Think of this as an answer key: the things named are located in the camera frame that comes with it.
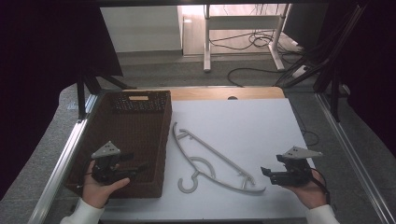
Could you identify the person's left hand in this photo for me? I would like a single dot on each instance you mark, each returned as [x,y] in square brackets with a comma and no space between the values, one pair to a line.
[97,193]

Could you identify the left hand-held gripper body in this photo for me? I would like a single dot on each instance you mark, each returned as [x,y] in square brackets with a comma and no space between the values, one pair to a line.
[106,161]

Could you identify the white table sheet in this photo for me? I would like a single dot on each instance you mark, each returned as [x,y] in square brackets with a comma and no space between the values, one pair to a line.
[243,124]

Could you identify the white metal desk frame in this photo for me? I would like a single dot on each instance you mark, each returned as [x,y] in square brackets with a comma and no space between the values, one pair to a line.
[243,22]

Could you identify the brown woven basket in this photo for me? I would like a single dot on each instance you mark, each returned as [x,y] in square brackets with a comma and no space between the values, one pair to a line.
[130,137]

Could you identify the black metal stand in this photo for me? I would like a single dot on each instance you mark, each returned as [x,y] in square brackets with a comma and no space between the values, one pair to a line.
[335,99]

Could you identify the dark curtain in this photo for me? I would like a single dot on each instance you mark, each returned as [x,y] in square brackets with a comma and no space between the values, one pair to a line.
[373,62]
[37,62]

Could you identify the aluminium frame rail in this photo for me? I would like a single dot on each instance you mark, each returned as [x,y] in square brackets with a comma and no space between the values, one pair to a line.
[62,165]
[355,155]

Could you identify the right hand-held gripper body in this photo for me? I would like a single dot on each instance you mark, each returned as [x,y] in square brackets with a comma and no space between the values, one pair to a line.
[295,169]

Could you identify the white cabinet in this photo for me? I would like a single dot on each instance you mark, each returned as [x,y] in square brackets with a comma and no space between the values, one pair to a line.
[140,28]

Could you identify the wooden table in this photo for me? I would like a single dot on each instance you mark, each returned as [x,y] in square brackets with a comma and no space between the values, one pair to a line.
[202,92]

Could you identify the black tripod stand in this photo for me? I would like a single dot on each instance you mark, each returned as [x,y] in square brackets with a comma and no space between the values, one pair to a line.
[81,99]

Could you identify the white power strip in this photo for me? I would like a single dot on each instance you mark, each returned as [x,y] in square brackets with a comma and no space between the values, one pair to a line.
[299,71]

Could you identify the person's right hand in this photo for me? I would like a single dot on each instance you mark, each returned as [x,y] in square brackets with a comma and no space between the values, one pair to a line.
[308,194]

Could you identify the grey plastic clothes hanger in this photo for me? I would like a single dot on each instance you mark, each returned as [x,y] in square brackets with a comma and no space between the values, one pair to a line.
[202,146]

